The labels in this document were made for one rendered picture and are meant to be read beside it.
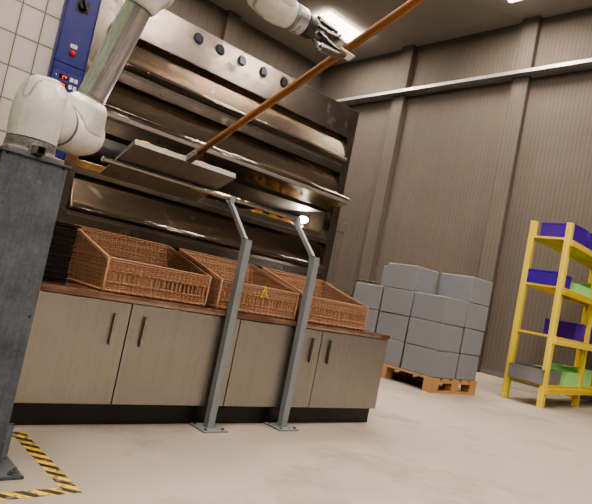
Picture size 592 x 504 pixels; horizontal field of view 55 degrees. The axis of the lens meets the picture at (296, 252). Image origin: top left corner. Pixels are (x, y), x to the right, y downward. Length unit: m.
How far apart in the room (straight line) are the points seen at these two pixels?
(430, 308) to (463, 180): 5.31
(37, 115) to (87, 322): 0.94
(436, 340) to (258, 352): 3.24
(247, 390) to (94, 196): 1.28
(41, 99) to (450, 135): 10.06
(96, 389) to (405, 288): 4.27
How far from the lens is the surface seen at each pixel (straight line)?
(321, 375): 3.39
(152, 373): 2.74
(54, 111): 2.04
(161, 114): 3.29
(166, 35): 3.38
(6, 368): 2.02
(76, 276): 2.87
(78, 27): 3.15
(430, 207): 11.30
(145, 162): 2.76
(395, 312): 6.34
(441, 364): 6.11
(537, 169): 10.45
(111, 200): 3.13
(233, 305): 2.82
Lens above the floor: 0.75
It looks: 4 degrees up
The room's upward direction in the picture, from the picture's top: 11 degrees clockwise
